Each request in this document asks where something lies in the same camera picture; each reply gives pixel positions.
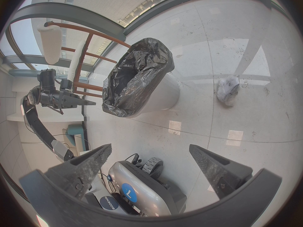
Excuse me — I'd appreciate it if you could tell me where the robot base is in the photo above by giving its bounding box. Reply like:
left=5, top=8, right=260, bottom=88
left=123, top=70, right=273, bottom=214
left=84, top=153, right=188, bottom=218

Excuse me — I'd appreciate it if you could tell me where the crumpled white paper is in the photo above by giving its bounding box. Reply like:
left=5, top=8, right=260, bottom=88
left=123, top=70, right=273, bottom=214
left=217, top=75, right=241, bottom=107

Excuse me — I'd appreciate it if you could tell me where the black plastic bag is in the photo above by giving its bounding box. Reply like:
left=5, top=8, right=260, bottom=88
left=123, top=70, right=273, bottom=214
left=102, top=37, right=175, bottom=118

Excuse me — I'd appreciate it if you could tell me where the window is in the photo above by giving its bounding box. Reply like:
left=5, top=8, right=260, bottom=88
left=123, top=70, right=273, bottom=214
left=0, top=0, right=278, bottom=70

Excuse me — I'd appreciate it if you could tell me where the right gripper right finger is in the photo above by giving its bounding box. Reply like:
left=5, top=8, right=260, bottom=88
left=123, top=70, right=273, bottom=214
left=189, top=144, right=253, bottom=201

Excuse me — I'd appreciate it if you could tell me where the white trash bin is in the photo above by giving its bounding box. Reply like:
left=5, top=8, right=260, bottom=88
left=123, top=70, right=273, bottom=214
left=123, top=72, right=181, bottom=119

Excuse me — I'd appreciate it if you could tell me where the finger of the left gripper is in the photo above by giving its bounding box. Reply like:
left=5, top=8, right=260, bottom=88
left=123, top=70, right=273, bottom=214
left=75, top=96, right=97, bottom=107

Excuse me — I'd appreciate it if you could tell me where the wooden chair with cream cushions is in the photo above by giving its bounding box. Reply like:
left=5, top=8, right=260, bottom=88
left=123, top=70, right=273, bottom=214
left=37, top=21, right=132, bottom=99

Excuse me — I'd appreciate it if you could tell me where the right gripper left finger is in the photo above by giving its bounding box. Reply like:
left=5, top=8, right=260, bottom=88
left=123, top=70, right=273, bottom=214
left=46, top=144, right=112, bottom=200

